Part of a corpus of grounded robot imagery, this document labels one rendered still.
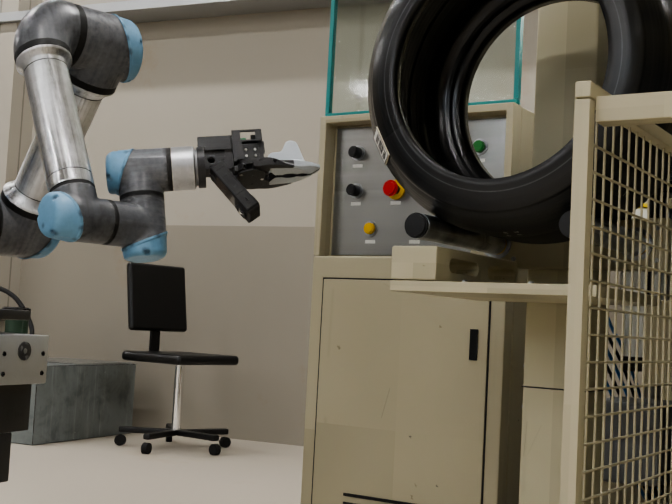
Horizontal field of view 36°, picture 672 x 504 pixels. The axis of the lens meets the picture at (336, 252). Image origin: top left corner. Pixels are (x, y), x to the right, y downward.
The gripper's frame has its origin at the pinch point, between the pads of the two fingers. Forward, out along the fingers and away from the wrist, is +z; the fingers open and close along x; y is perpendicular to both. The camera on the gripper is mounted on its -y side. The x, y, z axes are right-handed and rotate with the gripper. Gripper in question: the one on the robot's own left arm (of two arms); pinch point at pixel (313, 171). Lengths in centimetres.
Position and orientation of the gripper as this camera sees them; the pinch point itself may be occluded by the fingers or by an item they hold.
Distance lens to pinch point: 183.2
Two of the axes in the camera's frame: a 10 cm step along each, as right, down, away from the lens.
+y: -1.2, -9.2, 3.8
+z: 9.9, -0.7, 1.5
